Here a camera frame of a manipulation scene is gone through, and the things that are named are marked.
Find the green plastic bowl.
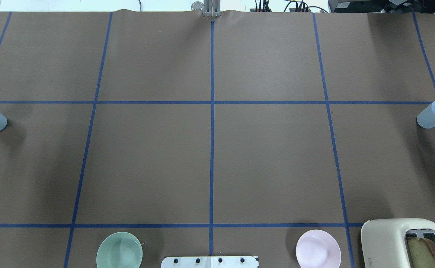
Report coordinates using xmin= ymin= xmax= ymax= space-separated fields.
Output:
xmin=96 ymin=232 xmax=144 ymax=268

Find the toast slice in toaster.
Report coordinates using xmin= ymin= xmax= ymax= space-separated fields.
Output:
xmin=406 ymin=237 xmax=435 ymax=268

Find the cream two-slot toaster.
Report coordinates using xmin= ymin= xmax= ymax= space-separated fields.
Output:
xmin=361 ymin=218 xmax=435 ymax=268

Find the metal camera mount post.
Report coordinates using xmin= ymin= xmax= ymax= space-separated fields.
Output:
xmin=191 ymin=0 xmax=222 ymax=17

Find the pink plastic bowl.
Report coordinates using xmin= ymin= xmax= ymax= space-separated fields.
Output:
xmin=295 ymin=229 xmax=342 ymax=268

